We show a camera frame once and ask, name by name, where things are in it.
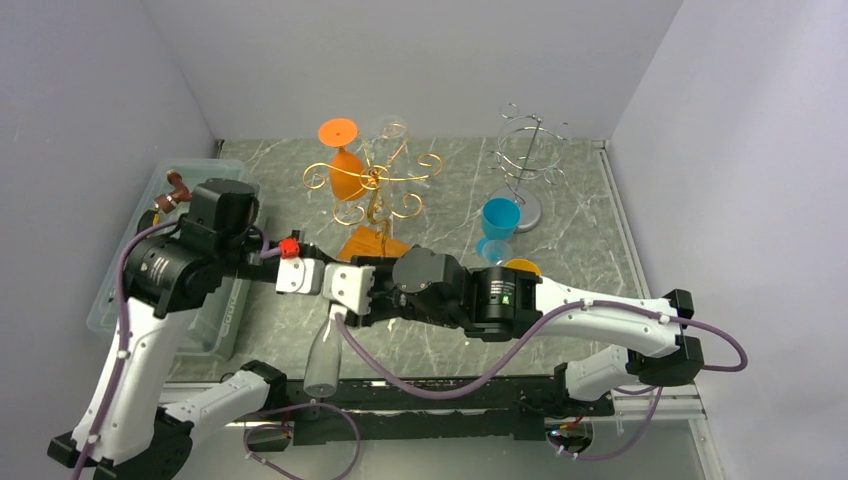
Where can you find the yellow plastic goblet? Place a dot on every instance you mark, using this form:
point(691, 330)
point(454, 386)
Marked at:
point(524, 265)

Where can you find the clear wine glass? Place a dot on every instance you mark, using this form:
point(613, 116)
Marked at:
point(407, 163)

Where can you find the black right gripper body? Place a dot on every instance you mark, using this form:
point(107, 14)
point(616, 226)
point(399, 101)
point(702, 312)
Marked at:
point(389, 299)

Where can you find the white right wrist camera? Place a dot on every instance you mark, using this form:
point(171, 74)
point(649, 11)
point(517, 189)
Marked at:
point(349, 286)

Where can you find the clear plastic storage box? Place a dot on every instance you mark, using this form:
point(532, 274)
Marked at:
point(213, 330)

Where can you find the chrome wire glass rack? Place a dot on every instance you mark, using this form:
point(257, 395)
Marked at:
point(527, 154)

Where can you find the brown bronze faucet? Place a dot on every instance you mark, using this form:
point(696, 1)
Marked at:
point(180, 193)

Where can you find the orange plastic goblet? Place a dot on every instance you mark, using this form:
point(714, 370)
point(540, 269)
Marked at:
point(345, 168)

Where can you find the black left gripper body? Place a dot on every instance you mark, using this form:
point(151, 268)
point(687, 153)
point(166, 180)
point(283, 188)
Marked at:
point(251, 263)

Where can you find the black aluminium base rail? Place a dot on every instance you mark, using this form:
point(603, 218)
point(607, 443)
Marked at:
point(523, 408)

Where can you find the blue plastic goblet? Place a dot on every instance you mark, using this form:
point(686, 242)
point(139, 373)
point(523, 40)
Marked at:
point(499, 219)

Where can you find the clear tall glass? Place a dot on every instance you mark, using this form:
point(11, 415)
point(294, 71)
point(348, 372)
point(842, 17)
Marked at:
point(495, 252)

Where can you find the black yellow screwdriver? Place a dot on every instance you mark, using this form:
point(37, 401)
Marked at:
point(148, 219)

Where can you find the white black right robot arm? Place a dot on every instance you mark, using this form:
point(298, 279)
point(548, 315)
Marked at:
point(644, 338)

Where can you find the clear pink tinted glass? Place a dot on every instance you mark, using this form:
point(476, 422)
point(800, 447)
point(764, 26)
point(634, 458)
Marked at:
point(322, 372)

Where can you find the gold wire glass rack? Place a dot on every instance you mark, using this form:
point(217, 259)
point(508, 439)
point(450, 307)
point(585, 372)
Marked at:
point(372, 218)

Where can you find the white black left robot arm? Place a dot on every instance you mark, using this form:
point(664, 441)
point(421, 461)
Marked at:
point(162, 279)

